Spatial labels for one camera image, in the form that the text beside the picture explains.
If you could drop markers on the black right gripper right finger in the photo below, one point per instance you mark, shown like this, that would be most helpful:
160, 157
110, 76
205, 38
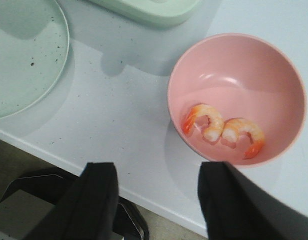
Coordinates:
234, 208

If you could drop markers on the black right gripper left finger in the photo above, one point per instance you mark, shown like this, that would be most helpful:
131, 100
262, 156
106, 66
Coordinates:
86, 211

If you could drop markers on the pink plastic bowl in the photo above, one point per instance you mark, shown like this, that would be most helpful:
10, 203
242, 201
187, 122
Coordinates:
242, 76

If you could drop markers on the mint green breakfast maker base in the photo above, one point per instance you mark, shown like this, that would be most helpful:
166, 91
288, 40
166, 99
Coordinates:
158, 13

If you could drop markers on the black metal stand base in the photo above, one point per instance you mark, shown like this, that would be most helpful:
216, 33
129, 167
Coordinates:
52, 187

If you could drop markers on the mint green round plate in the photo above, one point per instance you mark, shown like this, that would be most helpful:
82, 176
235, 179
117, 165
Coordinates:
34, 46

